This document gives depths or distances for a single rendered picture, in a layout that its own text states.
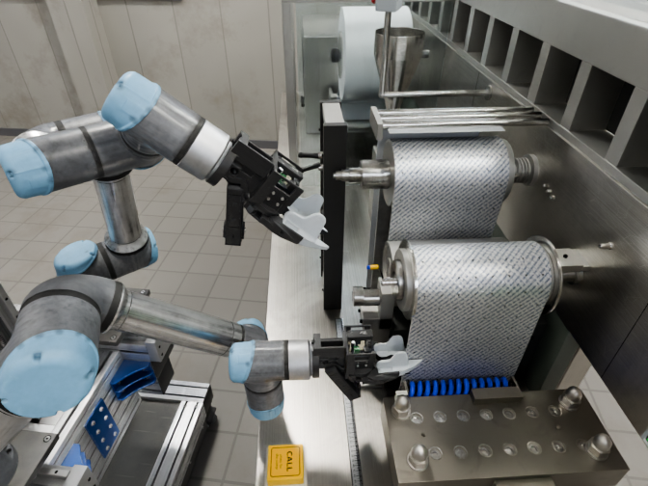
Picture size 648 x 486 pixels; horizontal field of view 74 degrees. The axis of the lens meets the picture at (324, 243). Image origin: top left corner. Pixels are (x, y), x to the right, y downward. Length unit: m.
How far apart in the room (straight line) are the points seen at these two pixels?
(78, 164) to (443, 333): 0.65
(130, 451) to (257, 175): 1.45
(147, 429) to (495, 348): 1.41
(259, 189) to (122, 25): 3.90
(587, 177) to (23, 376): 0.94
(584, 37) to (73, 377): 1.00
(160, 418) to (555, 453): 1.45
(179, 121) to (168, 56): 3.74
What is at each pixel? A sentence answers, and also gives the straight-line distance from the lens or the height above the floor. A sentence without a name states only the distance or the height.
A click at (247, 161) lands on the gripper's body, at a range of 0.61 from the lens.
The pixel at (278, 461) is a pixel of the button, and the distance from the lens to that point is 0.96.
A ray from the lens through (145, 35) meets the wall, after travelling 4.38.
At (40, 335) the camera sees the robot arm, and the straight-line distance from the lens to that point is 0.72.
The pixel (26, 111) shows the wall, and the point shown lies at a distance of 5.34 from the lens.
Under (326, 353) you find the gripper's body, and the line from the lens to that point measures 0.81.
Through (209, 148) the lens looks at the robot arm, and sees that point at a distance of 0.60.
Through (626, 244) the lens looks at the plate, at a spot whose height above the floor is 1.37.
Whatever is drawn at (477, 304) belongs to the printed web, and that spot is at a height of 1.24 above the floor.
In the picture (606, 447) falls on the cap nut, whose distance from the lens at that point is 0.94.
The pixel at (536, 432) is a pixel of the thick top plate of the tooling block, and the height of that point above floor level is 1.03.
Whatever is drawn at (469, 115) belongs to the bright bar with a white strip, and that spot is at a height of 1.45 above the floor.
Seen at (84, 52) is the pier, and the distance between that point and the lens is 4.46.
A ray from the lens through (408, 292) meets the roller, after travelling 0.76.
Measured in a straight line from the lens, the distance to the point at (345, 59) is 1.61.
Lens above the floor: 1.78
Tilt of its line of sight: 37 degrees down
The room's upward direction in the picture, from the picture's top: straight up
